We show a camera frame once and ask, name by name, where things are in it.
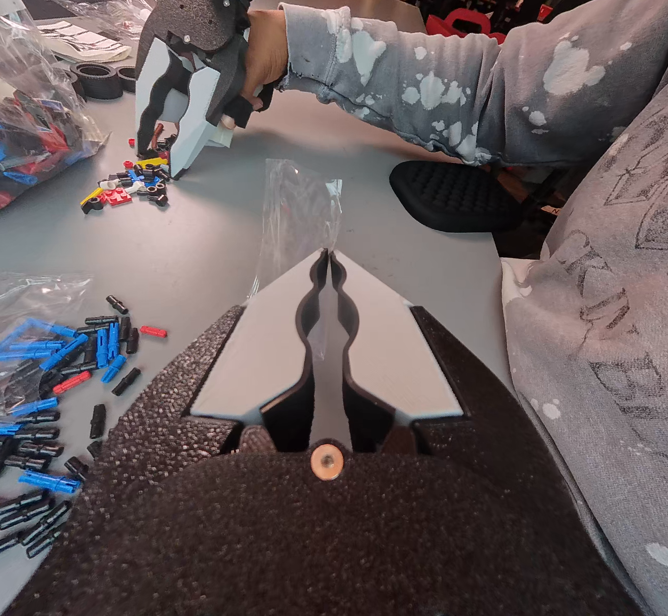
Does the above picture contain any crumpled clear pin bag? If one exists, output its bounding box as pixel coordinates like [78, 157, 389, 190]
[0, 271, 95, 418]

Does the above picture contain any person's right forearm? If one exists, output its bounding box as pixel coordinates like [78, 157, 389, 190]
[277, 0, 668, 168]

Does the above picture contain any person's grey sweatshirt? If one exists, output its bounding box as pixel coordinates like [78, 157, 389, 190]
[501, 68, 668, 616]

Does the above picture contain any pile of small toy bricks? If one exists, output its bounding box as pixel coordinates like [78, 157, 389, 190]
[80, 125, 173, 216]

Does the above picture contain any heap of blue black pins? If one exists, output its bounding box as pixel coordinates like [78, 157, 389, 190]
[0, 295, 169, 559]

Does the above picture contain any large clear bag of parts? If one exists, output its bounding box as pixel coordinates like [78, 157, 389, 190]
[0, 13, 110, 212]

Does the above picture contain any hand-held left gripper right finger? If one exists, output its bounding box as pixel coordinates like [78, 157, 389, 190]
[330, 250, 465, 428]

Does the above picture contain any white sticker sheet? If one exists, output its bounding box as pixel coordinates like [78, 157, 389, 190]
[37, 20, 132, 62]

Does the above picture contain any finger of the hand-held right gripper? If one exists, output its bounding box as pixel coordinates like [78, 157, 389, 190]
[169, 67, 226, 181]
[133, 37, 191, 160]

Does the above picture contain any red bag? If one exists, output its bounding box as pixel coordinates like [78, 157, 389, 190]
[425, 7, 507, 45]

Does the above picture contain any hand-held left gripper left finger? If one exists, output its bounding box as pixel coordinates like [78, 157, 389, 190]
[189, 248, 332, 428]

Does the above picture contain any small clear plastic bag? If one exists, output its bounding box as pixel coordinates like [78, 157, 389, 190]
[250, 158, 344, 366]

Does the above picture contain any person's right hand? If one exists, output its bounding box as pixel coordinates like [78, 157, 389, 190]
[235, 9, 289, 109]

